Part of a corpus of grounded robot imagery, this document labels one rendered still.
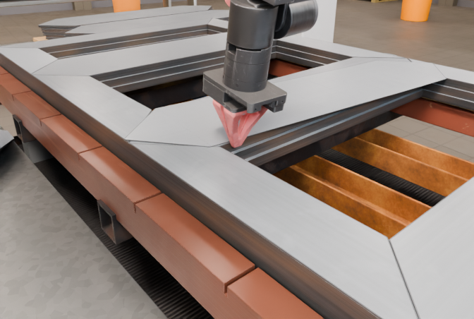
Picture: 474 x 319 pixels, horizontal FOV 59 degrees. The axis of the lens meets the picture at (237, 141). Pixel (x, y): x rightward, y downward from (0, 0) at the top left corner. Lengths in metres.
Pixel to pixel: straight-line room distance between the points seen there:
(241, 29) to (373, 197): 0.44
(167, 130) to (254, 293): 0.31
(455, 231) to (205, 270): 0.25
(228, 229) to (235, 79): 0.18
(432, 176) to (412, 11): 6.45
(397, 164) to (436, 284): 0.56
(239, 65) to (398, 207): 0.42
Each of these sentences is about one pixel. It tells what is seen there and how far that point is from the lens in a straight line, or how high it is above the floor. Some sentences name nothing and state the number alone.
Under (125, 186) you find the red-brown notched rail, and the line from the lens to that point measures 0.58.
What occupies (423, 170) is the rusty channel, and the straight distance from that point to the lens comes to 0.91.
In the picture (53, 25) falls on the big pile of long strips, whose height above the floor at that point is 0.85.
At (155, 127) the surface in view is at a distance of 0.66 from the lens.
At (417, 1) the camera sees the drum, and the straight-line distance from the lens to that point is 7.27.
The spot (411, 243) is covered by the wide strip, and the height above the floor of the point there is 0.86.
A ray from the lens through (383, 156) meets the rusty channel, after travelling 0.95.
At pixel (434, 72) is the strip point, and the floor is 0.86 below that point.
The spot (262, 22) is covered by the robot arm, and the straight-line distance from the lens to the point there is 0.50.
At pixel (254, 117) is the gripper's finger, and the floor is 0.90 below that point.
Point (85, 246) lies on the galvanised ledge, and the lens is 0.73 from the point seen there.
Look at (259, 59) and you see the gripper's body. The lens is 0.52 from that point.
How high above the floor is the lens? 1.12
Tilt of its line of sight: 25 degrees down
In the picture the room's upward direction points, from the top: straight up
